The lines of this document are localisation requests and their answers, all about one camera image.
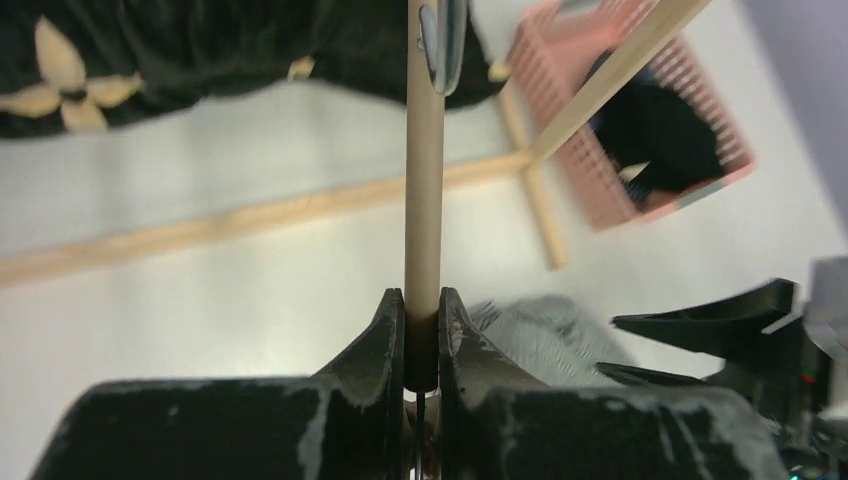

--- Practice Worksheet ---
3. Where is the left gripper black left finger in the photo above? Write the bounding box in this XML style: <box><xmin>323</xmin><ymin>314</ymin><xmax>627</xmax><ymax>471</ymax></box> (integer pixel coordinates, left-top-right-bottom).
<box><xmin>31</xmin><ymin>289</ymin><xmax>406</xmax><ymax>479</ymax></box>

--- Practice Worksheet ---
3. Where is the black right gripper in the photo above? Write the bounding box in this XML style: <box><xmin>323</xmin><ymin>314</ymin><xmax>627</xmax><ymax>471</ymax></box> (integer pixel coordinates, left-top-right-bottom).
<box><xmin>595</xmin><ymin>278</ymin><xmax>847</xmax><ymax>479</ymax></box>

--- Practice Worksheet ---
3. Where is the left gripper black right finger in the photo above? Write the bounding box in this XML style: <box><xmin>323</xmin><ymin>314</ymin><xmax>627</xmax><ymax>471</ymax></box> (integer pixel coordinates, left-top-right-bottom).
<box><xmin>439</xmin><ymin>288</ymin><xmax>788</xmax><ymax>479</ymax></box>

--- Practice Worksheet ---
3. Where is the grey striped underwear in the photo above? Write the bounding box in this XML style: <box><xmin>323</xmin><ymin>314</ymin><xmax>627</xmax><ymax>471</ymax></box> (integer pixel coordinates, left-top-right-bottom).
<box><xmin>469</xmin><ymin>295</ymin><xmax>635</xmax><ymax>387</ymax></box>

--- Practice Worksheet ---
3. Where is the wooden hanger with grey underwear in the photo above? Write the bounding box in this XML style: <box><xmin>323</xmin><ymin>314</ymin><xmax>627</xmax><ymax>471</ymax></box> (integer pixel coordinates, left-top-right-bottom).
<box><xmin>403</xmin><ymin>0</ymin><xmax>468</xmax><ymax>394</ymax></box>

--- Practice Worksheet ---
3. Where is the pink perforated plastic basket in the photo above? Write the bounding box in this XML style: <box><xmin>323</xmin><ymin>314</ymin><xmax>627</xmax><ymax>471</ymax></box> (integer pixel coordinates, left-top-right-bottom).
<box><xmin>508</xmin><ymin>1</ymin><xmax>755</xmax><ymax>230</ymax></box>

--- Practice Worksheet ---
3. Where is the black blanket with cream flowers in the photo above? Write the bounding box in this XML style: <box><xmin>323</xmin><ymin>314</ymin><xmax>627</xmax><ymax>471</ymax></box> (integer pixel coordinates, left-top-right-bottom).
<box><xmin>1</xmin><ymin>1</ymin><xmax>502</xmax><ymax>139</ymax></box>

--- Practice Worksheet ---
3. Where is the wooden clothes rack frame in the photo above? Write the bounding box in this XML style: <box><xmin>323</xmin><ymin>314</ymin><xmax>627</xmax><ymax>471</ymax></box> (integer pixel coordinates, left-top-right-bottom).
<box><xmin>1</xmin><ymin>1</ymin><xmax>707</xmax><ymax>287</ymax></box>

